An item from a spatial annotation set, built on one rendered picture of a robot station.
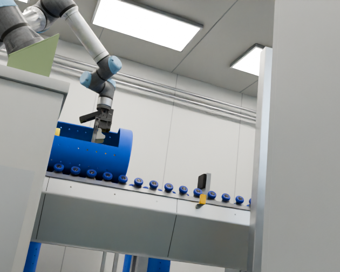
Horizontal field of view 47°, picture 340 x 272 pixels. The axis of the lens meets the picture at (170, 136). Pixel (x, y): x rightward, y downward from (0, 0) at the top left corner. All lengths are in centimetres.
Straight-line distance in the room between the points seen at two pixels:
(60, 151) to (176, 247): 70
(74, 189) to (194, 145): 418
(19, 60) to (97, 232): 83
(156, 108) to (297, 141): 539
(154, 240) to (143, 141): 380
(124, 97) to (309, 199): 536
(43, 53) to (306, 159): 121
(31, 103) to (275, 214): 104
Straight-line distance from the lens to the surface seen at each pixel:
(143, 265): 189
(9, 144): 133
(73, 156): 186
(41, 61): 150
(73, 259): 524
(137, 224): 186
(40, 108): 137
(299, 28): 52
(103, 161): 187
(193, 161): 582
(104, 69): 190
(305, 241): 42
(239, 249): 203
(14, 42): 155
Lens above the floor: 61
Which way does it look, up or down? 18 degrees up
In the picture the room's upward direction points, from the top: 8 degrees clockwise
